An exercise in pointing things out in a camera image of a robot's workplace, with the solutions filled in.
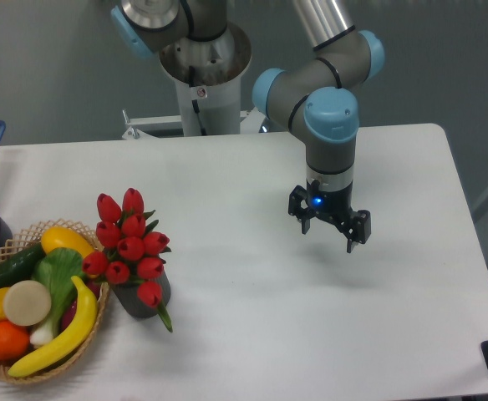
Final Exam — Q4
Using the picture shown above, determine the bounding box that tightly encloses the woven wicker basket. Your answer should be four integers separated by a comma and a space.
0, 219, 109, 385

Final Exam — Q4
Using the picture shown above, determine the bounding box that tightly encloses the orange fruit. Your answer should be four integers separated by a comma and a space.
0, 321, 30, 362

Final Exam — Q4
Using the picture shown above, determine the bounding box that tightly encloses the dark grey vase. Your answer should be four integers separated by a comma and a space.
110, 270, 171, 320

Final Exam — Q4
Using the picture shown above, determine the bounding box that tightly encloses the red tulip bouquet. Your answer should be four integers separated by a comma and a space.
82, 188, 173, 332

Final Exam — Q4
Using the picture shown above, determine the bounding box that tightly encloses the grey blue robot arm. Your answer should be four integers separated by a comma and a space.
110, 1, 385, 249

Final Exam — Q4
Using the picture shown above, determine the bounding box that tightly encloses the yellow banana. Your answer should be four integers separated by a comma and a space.
8, 276, 98, 378

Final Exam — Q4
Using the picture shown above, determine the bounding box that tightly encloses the green cucumber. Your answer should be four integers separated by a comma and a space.
0, 243, 45, 288

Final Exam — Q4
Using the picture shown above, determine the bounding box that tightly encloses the purple eggplant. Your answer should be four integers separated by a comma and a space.
60, 282, 100, 332

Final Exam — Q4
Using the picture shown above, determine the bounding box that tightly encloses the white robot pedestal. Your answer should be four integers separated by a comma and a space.
122, 22, 252, 140

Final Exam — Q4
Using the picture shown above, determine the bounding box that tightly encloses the green bok choy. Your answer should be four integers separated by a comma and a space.
30, 247, 86, 348

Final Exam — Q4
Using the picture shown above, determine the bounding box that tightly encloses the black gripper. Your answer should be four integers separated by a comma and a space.
287, 180, 371, 253

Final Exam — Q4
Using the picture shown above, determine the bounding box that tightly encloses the beige round disc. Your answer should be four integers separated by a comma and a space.
3, 280, 51, 327

